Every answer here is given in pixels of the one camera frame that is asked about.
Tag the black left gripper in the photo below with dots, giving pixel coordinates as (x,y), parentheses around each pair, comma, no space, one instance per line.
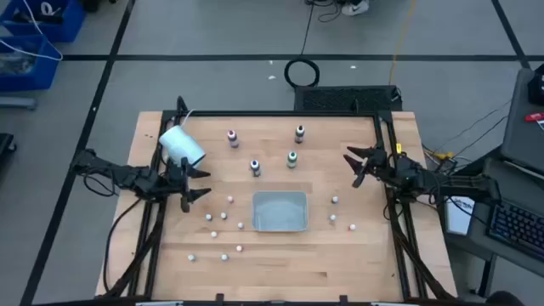
(174,183)

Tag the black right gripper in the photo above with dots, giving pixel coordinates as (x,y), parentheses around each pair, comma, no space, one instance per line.
(382,170)

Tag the grey plastic bin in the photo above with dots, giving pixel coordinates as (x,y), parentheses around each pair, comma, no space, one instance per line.
(280,212)

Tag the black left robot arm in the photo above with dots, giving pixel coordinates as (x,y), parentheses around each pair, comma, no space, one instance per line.
(110,170)

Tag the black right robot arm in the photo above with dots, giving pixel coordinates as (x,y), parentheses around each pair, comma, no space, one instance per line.
(459,185)

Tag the tall purple ink bottle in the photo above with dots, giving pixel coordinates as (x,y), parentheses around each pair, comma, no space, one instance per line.
(233,140)

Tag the tall blue ink bottle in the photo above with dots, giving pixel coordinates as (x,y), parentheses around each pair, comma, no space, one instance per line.
(255,168)

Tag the black perforated case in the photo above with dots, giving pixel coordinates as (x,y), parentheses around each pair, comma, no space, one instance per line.
(340,98)

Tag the tall black ink bottle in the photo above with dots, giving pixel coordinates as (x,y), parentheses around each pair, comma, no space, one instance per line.
(299,136)

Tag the tall green ink bottle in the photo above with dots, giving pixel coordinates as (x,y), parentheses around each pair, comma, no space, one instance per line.
(292,161)

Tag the yellow connector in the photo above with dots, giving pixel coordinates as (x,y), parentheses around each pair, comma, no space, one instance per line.
(444,155)

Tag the white paper sheet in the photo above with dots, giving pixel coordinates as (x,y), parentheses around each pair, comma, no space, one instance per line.
(459,221)

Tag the grey desk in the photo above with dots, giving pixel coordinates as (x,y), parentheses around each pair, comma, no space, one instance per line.
(506,183)

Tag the person's shoe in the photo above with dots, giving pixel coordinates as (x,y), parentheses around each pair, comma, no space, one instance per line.
(356,7)

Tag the dark grey desk shelf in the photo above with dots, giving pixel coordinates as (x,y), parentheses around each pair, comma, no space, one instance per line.
(523,140)

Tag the black keyboard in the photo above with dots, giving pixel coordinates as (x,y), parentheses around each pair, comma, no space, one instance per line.
(516,225)

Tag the red marker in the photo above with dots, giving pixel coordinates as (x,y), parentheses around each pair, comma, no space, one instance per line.
(533,117)

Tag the blue storage bin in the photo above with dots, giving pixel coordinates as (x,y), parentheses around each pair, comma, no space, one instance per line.
(68,25)
(38,76)

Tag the black desk device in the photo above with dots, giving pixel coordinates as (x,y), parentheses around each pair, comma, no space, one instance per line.
(537,87)

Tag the black floor object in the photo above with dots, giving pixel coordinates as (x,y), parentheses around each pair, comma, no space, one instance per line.
(5,146)

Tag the grey metal bar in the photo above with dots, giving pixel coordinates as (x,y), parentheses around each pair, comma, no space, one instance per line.
(17,103)

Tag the black caster base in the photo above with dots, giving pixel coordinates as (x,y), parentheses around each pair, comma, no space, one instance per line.
(91,4)

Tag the black aluminium table frame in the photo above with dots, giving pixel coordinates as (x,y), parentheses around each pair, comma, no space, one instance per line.
(276,113)

